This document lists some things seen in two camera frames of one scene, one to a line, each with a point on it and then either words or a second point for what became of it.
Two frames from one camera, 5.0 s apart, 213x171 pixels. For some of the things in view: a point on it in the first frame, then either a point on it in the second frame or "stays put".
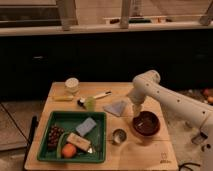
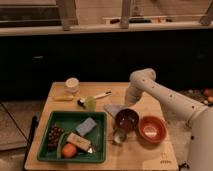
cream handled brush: [106, 93] stays put
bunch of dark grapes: [53, 136] stays put
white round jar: [72, 85] stays put
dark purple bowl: [146, 123] to [127, 120]
